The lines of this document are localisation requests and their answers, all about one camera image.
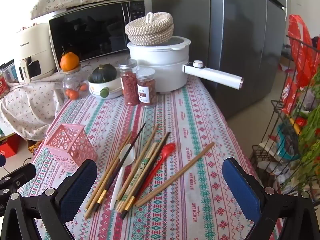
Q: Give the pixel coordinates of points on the pink perforated utensil holder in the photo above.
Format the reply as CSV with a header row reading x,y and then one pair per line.
x,y
70,142

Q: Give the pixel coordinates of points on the red snack packet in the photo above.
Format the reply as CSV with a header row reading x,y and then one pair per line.
x,y
288,95

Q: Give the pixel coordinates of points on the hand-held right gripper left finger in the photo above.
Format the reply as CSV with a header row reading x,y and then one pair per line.
x,y
75,187

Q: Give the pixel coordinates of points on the green squash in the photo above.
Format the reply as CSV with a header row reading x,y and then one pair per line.
x,y
103,73

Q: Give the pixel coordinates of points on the clear glass jar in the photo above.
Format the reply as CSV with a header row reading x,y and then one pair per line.
x,y
75,80

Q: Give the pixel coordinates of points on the jar of dried fruit slices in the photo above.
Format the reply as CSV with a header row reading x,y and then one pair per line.
x,y
146,90

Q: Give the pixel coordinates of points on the small orange fruit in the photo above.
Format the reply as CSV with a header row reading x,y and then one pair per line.
x,y
83,87
70,93

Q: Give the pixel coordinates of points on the jar of red berries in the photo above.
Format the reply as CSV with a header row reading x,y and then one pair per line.
x,y
128,85

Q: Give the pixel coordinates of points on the patterned tablecloth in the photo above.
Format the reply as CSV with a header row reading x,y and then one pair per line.
x,y
200,155

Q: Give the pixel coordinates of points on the red plastic bag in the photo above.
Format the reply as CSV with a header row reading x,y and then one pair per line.
x,y
300,45

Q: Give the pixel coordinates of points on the red tin can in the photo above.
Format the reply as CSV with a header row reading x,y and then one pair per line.
x,y
3,86

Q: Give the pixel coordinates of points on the woven lidded basket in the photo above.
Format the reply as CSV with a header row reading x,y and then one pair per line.
x,y
150,30

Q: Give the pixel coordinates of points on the teal plastic bag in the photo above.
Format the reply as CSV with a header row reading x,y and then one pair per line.
x,y
286,143

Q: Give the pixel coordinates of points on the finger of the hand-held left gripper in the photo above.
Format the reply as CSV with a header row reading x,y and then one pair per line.
x,y
22,173

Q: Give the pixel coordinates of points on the black gold-banded chopstick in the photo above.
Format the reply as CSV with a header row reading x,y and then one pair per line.
x,y
129,203
102,196

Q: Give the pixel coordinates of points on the black glass-door microwave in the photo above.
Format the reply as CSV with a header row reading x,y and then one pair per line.
x,y
87,37

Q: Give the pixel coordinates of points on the red cardboard box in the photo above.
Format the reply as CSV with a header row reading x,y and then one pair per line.
x,y
8,148

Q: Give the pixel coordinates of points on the white dotted cloth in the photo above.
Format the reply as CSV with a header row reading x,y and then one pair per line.
x,y
25,105

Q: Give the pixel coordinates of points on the white plastic spoon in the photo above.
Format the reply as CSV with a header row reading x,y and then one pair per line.
x,y
127,152

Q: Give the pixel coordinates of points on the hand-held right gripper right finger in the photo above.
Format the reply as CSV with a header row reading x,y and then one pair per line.
x,y
240,187

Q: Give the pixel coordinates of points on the cream air fryer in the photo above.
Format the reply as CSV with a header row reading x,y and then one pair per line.
x,y
32,45

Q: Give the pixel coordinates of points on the green printed wooden chopstick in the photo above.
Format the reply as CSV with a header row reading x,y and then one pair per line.
x,y
141,176
137,173

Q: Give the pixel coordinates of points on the orange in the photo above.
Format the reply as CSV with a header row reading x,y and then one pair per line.
x,y
69,61

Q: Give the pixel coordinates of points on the white electric pot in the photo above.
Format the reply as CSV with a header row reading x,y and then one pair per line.
x,y
157,62

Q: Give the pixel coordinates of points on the red plastic spoon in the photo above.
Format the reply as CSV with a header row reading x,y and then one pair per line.
x,y
168,148

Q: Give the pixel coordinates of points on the grey refrigerator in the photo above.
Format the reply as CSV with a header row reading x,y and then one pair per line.
x,y
237,42

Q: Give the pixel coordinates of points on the white dish with green knob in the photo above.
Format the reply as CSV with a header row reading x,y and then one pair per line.
x,y
105,92

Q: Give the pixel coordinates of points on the green leafy vegetables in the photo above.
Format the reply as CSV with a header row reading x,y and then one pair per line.
x,y
310,130

